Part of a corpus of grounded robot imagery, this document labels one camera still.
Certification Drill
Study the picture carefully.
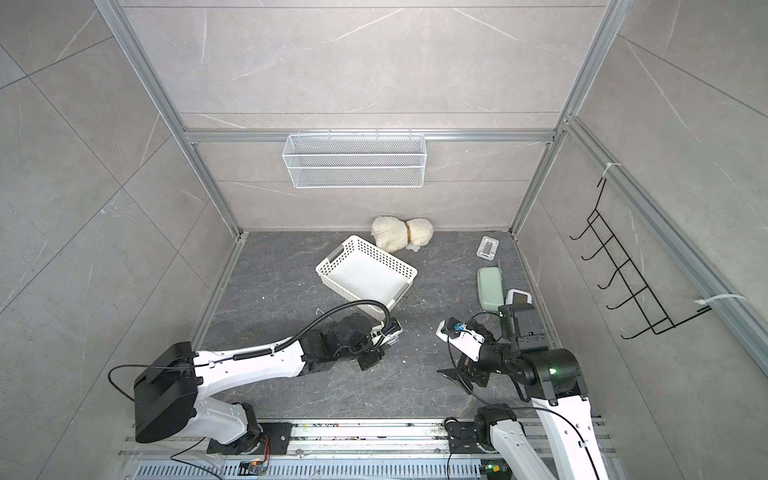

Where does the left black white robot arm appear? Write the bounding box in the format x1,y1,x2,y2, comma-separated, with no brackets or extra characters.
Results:
128,300,402,455

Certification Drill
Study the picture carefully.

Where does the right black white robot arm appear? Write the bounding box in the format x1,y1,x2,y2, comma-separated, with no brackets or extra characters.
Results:
436,303,609,479

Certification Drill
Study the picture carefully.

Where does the white perforated plastic bin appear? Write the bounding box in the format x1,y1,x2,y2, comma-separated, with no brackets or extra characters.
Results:
315,235,418,313

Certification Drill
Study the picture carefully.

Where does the white digital clock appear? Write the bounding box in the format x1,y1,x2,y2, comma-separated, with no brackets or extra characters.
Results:
505,288,533,305

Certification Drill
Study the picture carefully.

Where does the green rectangular case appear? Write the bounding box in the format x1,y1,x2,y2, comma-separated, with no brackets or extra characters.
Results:
476,266,505,313

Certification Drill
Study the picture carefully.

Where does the small clear plastic case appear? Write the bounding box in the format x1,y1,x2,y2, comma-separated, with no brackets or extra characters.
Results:
476,236,499,261

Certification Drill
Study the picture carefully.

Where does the cream plush toy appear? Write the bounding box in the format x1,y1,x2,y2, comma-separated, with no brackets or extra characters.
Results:
371,216,434,253

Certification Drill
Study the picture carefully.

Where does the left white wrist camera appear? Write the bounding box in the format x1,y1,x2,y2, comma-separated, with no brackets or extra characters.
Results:
371,318,403,348

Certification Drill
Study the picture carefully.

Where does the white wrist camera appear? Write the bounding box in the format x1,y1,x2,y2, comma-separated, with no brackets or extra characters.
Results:
436,318,485,361
371,318,403,348

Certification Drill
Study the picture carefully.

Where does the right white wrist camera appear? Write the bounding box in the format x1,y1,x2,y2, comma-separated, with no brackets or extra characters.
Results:
436,318,485,361

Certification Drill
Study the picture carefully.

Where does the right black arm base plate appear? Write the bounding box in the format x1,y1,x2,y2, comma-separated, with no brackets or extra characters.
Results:
442,417,519,456

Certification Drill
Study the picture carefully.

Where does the aluminium rail at front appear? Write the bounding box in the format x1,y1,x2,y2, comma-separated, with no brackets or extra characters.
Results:
116,418,619,463

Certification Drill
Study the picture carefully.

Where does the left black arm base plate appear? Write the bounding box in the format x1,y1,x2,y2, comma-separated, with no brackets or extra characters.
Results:
206,422,293,456

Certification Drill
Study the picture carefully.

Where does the black wire hook rack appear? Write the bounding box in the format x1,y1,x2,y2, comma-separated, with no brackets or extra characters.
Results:
569,178,713,341

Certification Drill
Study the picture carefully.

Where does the white wire mesh wall basket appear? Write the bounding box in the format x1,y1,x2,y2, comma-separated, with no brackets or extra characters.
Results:
282,133,428,189

